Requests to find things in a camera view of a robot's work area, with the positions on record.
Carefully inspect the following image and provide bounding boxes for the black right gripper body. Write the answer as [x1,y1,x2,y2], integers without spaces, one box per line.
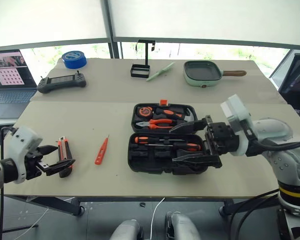
[203,115,241,157]

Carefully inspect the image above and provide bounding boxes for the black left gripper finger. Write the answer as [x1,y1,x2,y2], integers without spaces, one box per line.
[36,144,59,158]
[38,159,77,176]

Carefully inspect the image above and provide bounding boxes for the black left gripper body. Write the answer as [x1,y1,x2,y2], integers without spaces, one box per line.
[24,149,50,181]

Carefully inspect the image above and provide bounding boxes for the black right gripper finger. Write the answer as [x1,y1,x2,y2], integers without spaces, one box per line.
[168,119,209,134]
[171,152,224,169]

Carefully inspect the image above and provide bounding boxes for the orange black utility knife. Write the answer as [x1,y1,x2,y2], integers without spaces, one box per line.
[57,135,75,179]

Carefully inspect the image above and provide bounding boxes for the orange voltage tester screwdriver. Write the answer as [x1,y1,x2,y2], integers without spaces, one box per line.
[94,134,111,166]

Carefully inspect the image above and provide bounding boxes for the black plastic tool case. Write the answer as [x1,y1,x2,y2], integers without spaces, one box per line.
[127,99,224,176]

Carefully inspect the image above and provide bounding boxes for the orange black screwdriver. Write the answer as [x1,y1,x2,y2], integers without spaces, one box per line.
[144,141,204,152]
[133,135,186,145]

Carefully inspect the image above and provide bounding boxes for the claw hammer with orange grip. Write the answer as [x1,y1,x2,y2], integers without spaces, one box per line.
[153,105,199,126]

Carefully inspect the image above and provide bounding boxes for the orange black tape measure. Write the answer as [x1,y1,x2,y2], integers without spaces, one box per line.
[136,105,153,119]

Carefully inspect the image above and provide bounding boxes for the black table foot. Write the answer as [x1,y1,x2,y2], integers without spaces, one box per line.
[218,198,235,216]

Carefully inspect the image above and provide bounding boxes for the green electric frying pan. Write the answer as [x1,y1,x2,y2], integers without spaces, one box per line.
[182,60,248,89]

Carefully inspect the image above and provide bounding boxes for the pale green knife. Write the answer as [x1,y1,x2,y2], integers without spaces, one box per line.
[145,61,176,82]

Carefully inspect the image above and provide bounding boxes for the grey rounded robot leg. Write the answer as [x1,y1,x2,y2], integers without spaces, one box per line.
[164,210,201,240]
[110,219,144,240]

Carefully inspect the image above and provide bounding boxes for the black handheld controller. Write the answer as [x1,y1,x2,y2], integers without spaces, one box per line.
[37,70,88,95]

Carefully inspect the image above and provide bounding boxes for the black metal hanger stand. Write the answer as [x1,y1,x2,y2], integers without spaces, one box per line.
[129,39,157,79]

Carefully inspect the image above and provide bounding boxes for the open laptop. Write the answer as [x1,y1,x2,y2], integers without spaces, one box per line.
[0,48,39,120]

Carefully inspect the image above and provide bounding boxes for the blue tape roll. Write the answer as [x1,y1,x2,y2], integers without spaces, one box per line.
[61,50,88,70]

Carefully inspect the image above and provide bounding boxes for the black mesh office chair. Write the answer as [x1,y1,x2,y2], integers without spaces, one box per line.
[268,48,300,111]

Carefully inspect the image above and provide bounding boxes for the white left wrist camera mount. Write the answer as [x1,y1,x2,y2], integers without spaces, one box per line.
[3,125,44,185]

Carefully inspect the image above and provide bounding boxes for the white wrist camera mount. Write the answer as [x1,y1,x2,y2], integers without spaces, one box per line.
[220,94,254,157]
[3,125,44,185]

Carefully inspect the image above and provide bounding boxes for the orange handled pliers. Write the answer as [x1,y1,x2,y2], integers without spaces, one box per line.
[134,118,186,131]

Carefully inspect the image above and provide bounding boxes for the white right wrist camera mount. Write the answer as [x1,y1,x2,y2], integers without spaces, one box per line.
[220,94,254,157]

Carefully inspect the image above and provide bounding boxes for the black table leg frame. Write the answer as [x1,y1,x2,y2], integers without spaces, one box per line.
[6,195,85,217]

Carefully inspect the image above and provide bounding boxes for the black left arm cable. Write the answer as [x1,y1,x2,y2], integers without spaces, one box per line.
[0,126,17,240]

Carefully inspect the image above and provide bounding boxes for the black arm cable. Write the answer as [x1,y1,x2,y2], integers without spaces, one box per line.
[248,124,300,153]
[0,126,17,240]

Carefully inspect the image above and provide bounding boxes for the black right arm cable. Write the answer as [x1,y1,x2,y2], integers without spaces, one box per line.
[248,124,300,153]

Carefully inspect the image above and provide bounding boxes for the thin white cable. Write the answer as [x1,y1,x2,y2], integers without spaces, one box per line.
[149,196,166,240]

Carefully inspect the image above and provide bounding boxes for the black floor cables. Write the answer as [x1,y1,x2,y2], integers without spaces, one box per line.
[229,188,282,240]

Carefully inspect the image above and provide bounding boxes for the dark window frame post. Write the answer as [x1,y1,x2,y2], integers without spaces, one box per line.
[103,0,124,60]

